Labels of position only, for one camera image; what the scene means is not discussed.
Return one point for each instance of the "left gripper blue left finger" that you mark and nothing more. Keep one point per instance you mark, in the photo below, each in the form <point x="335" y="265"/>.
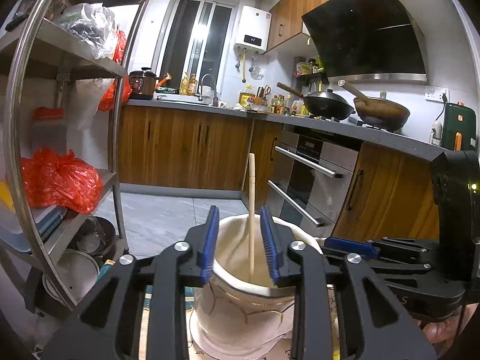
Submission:
<point x="106" y="324"/>

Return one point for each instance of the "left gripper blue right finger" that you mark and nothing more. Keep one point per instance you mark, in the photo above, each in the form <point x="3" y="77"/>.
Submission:
<point x="372" y="323"/>

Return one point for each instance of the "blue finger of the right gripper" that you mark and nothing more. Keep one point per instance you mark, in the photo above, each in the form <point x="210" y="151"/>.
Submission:
<point x="363" y="249"/>

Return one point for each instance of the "wooden chopstick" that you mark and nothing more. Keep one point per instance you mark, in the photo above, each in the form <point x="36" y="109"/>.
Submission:
<point x="251" y="209"/>

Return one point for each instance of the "kitchen faucet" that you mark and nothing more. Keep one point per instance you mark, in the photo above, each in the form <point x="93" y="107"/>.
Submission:
<point x="207" y="89"/>

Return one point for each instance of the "kitchen window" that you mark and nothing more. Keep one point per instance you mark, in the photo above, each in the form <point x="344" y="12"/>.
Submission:
<point x="195" y="43"/>

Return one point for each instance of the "person's right hand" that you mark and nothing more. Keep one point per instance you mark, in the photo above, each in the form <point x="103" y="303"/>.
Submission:
<point x="438" y="332"/>

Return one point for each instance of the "patterned teal beige table mat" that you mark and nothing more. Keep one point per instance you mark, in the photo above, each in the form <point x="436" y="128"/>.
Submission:
<point x="167" y="305"/>

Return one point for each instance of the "built-in steel oven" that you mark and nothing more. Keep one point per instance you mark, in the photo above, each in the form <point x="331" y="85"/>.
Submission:
<point x="310" y="179"/>

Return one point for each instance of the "white floral ceramic utensil holder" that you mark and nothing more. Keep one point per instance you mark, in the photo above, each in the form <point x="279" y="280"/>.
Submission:
<point x="240" y="313"/>

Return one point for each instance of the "black wok with lid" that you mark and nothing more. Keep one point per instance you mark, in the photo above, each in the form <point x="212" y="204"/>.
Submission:
<point x="325" y="104"/>

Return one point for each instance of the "green air fryer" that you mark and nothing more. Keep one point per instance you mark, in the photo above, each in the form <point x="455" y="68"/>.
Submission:
<point x="459" y="128"/>

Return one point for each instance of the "red plastic bag on shelf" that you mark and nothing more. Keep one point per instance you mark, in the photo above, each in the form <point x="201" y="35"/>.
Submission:
<point x="51" y="179"/>

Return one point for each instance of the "yellow oil bottle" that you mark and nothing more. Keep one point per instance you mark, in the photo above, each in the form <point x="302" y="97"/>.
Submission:
<point x="247" y="96"/>

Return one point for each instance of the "black range hood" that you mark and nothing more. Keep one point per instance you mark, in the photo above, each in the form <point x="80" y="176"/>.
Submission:
<point x="368" y="40"/>

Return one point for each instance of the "white water heater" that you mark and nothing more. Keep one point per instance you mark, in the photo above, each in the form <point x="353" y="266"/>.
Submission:
<point x="253" y="28"/>

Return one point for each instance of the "dark red rice cooker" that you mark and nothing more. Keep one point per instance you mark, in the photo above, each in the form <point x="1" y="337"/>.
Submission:
<point x="142" y="83"/>

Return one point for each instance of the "stainless steel shelf rack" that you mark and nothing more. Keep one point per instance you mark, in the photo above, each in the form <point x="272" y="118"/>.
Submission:
<point x="55" y="94"/>

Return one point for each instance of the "clear crumpled plastic bag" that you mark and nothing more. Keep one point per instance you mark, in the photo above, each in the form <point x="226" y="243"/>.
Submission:
<point x="93" y="24"/>

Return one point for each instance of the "brown wok with handle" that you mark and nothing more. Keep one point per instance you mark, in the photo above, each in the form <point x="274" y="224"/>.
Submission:
<point x="377" y="111"/>

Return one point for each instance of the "wall power socket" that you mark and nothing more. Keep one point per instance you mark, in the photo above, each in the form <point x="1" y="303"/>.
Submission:
<point x="436" y="94"/>

